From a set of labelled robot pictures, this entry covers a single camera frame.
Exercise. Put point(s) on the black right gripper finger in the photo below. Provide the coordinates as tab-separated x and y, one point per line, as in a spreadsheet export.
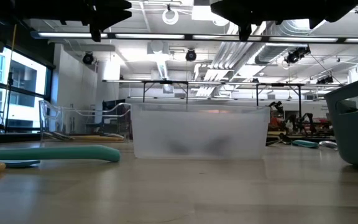
245	31

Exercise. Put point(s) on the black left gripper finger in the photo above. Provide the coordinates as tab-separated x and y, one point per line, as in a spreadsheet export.
110	4
95	31

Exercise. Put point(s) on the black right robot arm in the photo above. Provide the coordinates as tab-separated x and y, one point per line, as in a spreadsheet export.
322	9

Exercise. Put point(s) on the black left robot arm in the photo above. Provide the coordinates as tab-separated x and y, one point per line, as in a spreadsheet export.
36	9

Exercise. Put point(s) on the black round ceiling spotlight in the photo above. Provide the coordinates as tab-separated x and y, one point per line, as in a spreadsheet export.
88	58
190	55

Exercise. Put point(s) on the long linear ceiling light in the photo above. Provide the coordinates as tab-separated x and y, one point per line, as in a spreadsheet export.
149	36

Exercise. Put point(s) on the black ceiling light cluster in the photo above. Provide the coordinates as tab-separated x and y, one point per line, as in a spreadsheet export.
294	57
325	80

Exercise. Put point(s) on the black monitor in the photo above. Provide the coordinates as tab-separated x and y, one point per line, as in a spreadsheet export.
109	107

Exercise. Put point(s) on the large window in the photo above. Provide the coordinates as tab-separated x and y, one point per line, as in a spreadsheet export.
20	90

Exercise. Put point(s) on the clear plastic container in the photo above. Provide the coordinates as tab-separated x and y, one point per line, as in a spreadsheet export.
73	124

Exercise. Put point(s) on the black tripod stand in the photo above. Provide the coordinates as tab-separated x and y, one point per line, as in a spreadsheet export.
10	93

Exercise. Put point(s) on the frosted plastic bin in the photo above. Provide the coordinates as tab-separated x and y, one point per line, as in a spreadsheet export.
197	130

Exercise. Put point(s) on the black table clamp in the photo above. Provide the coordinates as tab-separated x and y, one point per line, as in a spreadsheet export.
285	139

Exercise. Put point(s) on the ribbed silver duct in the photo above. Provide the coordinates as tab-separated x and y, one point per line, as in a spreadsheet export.
269	54

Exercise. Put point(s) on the white air duct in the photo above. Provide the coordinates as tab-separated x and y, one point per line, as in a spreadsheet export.
163	67

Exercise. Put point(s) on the black aluminium rig frame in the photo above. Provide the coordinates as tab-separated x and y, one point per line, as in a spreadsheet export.
17	137

